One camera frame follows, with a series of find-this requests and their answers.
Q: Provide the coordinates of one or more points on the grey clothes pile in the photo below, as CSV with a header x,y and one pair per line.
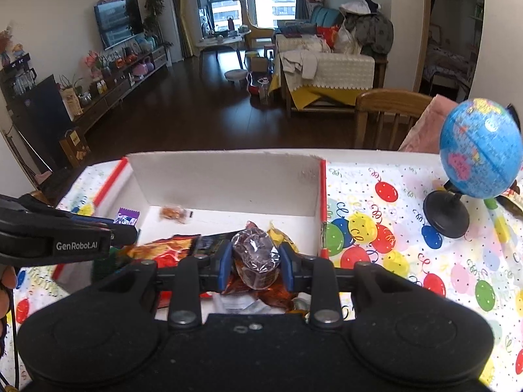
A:
x,y
369,28

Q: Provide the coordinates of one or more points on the dark foil packet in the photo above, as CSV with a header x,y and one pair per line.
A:
x,y
515,202

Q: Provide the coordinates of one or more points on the clear yellow snack packet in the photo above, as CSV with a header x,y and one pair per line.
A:
x,y
278,237

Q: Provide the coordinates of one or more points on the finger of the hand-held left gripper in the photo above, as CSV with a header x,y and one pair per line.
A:
x,y
124,235
94,220

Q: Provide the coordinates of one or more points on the sofa with cream cover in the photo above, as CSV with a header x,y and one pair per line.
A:
x,y
343,71

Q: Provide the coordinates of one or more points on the pink cloth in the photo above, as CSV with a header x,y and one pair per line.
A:
x,y
429,126

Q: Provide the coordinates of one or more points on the flat screen television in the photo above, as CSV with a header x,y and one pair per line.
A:
x,y
118,22

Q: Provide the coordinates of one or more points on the brown foil cookie packet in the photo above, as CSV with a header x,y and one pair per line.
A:
x,y
280,298

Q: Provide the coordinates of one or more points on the black cabinet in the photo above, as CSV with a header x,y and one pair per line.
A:
x,y
41,122

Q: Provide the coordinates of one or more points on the white coffee table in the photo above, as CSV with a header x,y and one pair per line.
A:
x,y
218,43

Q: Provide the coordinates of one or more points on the white cardboard box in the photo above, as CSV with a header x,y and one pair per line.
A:
x,y
224,188

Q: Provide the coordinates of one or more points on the pink toy bag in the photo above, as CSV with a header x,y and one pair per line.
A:
x,y
143,67

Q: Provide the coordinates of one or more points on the small orange candy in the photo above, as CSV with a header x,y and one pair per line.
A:
x,y
171,213

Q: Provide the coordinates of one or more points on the green snack packet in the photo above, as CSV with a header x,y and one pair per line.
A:
x,y
104,267

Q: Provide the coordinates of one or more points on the yellow wooden armchair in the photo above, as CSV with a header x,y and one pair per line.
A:
x,y
259,34

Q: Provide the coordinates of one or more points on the brown gift bag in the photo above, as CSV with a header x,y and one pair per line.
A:
x,y
75,149

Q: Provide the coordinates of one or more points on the black countertop appliance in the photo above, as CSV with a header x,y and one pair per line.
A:
x,y
18,67

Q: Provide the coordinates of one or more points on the purple candy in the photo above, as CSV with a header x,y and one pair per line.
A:
x,y
127,216

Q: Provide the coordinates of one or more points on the pink flower bouquet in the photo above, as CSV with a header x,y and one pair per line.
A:
x,y
90,59

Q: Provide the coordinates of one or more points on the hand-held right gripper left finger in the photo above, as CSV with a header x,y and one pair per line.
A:
x,y
226,265

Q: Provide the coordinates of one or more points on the dark wooden television cabinet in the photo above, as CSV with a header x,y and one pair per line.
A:
x,y
110,94

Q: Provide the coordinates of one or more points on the wooden chair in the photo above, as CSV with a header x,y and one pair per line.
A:
x,y
384,102

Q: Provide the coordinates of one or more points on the teal armchair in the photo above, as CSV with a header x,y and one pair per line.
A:
x,y
325,16

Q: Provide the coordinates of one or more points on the clear plastic jar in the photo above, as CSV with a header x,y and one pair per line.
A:
x,y
264,90

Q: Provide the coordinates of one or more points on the white tower air conditioner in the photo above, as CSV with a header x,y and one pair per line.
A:
x,y
169,16

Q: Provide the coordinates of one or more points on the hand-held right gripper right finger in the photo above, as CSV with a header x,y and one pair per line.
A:
x,y
286,265

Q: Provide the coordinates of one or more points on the person's left hand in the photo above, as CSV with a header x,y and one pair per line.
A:
x,y
8,277

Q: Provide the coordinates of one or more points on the red floor bowl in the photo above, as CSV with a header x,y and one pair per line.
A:
x,y
253,89

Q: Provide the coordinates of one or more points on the white snack packet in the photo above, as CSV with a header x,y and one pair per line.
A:
x,y
241,303

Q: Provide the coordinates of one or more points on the beige paper bag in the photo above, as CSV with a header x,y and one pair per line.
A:
x,y
72,102

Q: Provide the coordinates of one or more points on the balloon print tablecloth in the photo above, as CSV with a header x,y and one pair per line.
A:
x,y
408,232

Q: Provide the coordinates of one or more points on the round dark cake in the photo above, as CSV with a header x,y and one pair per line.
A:
x,y
255,257

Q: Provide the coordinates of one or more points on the round white stool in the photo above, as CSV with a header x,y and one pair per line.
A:
x,y
236,75

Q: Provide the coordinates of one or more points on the tall green plant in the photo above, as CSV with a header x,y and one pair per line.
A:
x,y
154,8

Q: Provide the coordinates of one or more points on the black snack packet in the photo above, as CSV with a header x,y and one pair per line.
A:
x,y
208,244

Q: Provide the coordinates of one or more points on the small blue globe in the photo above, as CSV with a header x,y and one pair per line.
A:
x,y
478,151

